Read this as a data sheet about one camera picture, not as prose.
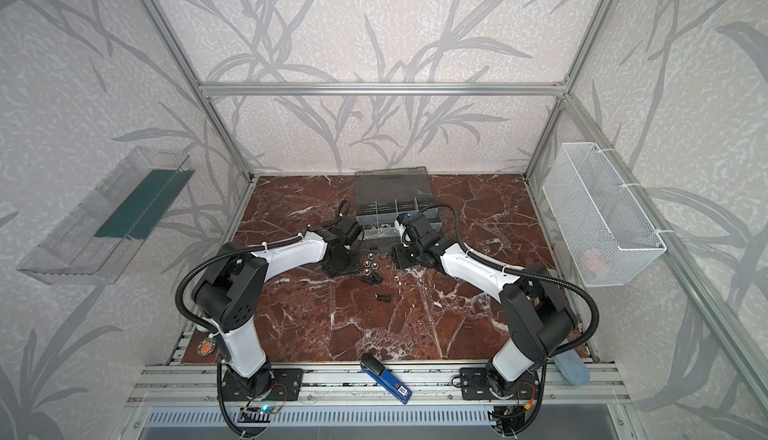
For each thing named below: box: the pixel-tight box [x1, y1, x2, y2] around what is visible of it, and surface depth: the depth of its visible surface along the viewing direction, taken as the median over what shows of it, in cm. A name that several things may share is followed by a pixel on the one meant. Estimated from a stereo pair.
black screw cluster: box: [361, 271, 384, 285], surface depth 93 cm
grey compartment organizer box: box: [355, 166, 443, 251], surface depth 122 cm
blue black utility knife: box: [360, 353, 412, 405], surface depth 73 cm
